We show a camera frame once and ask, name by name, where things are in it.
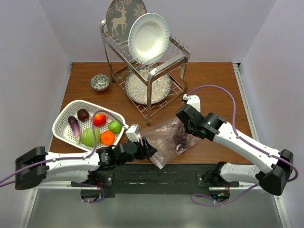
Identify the clear zip top bag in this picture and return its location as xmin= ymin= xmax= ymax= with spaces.
xmin=142 ymin=117 xmax=200 ymax=169

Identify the small green fake vegetable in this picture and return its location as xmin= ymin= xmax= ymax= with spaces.
xmin=108 ymin=120 xmax=123 ymax=134

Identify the fake orange fruit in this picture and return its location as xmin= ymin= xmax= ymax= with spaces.
xmin=100 ymin=131 xmax=115 ymax=146

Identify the orange fake tomato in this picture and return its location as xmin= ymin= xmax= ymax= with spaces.
xmin=93 ymin=113 xmax=107 ymax=127

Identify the green fake cabbage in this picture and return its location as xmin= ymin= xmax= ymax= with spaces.
xmin=81 ymin=127 xmax=101 ymax=147

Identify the dark red fake fruit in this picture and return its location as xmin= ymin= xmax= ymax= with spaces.
xmin=77 ymin=109 xmax=90 ymax=122

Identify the purple fake eggplant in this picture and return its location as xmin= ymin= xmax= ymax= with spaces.
xmin=68 ymin=116 xmax=81 ymax=144

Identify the red fake grape bunch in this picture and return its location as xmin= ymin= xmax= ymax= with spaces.
xmin=173 ymin=132 xmax=188 ymax=152

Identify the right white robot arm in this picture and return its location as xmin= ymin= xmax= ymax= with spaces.
xmin=175 ymin=104 xmax=294 ymax=196

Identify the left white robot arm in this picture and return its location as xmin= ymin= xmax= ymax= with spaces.
xmin=15 ymin=137 xmax=157 ymax=190

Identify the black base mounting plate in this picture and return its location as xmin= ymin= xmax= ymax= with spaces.
xmin=71 ymin=163 xmax=239 ymax=198

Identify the white perforated plastic basket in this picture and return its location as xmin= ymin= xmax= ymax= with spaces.
xmin=52 ymin=100 xmax=126 ymax=152

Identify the steel dish rack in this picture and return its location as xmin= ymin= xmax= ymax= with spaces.
xmin=100 ymin=20 xmax=190 ymax=126

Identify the speckled plate lower shelf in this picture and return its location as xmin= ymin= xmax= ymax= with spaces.
xmin=125 ymin=73 xmax=172 ymax=105

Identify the small patterned bowl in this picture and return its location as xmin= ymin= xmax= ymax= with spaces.
xmin=90 ymin=74 xmax=110 ymax=92

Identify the white fluted plate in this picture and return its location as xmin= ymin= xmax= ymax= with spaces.
xmin=128 ymin=13 xmax=170 ymax=65

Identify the grey deer plate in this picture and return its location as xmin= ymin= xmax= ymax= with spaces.
xmin=106 ymin=0 xmax=147 ymax=43

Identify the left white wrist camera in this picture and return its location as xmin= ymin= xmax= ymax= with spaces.
xmin=125 ymin=124 xmax=141 ymax=142

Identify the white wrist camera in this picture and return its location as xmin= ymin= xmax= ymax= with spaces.
xmin=182 ymin=94 xmax=201 ymax=112
xmin=125 ymin=124 xmax=141 ymax=142

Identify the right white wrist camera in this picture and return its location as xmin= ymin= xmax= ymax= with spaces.
xmin=182 ymin=94 xmax=201 ymax=112

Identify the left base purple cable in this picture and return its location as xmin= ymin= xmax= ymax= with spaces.
xmin=76 ymin=182 xmax=106 ymax=204

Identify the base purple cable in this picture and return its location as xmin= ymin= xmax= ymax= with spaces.
xmin=190 ymin=184 xmax=261 ymax=208
xmin=76 ymin=182 xmax=106 ymax=204

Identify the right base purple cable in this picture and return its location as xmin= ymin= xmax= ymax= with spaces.
xmin=190 ymin=184 xmax=261 ymax=208

